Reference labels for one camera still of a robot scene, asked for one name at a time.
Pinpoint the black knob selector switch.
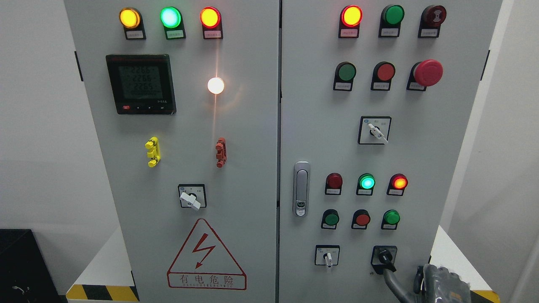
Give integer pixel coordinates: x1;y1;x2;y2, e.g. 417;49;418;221
371;245;398;275

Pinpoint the red terminal connector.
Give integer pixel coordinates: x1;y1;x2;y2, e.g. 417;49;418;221
215;137;227;168

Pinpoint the dark red indicator light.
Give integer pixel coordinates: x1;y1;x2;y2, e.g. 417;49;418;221
325;173;343;195

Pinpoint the white lit indicator lamp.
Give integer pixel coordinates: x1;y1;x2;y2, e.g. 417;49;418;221
207;77;225;95

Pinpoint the green push button lower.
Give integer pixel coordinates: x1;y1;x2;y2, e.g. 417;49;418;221
321;209;339;230

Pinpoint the green push button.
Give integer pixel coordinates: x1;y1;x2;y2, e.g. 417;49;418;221
321;209;339;230
333;61;356;91

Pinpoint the green lit indicator middle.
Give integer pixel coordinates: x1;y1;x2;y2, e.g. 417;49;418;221
356;174;376;196

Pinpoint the grey left cabinet door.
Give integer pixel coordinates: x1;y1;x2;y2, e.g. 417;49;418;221
65;0;280;303

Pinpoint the grey cabinet door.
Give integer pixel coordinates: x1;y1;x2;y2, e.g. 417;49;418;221
65;0;280;303
279;0;502;303

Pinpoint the green push button upper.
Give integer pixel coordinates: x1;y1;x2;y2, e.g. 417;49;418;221
333;61;356;91

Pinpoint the red push button lower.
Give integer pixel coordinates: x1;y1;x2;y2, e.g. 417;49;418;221
351;209;371;230

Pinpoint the red push button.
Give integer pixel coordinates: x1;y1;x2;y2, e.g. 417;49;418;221
370;61;396;91
351;209;371;230

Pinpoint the yellow terminal connector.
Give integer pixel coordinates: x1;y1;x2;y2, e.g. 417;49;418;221
145;136;160;167

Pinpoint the grey right cabinet door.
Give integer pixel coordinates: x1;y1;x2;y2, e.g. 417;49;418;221
279;0;502;303

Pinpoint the red electric warning sticker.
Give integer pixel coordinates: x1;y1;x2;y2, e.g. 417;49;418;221
167;218;247;291

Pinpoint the red indicator right middle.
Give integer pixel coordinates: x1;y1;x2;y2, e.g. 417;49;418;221
387;174;408;196

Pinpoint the green illuminated button lower right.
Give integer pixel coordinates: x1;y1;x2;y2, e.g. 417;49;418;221
381;210;400;230

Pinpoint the red push button upper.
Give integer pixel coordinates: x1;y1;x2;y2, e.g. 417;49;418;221
370;61;396;91

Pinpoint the black digital power meter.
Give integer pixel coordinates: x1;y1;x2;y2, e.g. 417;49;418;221
106;54;176;115

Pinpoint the red-rimmed lit indicator light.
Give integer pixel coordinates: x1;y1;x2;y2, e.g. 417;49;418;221
200;6;223;40

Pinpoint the red lit indicator top right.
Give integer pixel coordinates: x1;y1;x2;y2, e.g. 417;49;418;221
339;5;363;38

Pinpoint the green lit indicator light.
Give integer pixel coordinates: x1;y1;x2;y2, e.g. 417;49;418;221
160;6;186;40

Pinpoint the red emergency stop button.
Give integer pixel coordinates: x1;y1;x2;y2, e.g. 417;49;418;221
406;59;443;92

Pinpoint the green indicator top right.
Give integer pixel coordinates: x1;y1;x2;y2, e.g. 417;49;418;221
379;5;405;38

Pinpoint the yellow indicator light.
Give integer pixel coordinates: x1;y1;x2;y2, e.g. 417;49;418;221
119;7;146;40

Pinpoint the dark red buzzer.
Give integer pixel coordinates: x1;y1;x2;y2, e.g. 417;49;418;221
418;5;447;38

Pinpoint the black box lower left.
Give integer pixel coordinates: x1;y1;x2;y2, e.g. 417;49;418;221
0;229;61;303

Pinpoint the silver door handle lock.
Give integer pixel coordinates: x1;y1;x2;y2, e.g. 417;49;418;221
293;161;310;217

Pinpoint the white-handled selector switch left door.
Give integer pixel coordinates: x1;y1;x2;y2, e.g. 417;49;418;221
178;183;207;210

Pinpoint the white-handled selector switch upper right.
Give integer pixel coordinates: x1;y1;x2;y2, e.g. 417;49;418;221
358;116;392;145

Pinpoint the white-handled selector switch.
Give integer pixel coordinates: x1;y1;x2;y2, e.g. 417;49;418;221
358;116;392;145
315;245;340;268

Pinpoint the white-handled selector switch lower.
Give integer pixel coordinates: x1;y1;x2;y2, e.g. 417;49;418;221
315;245;340;268

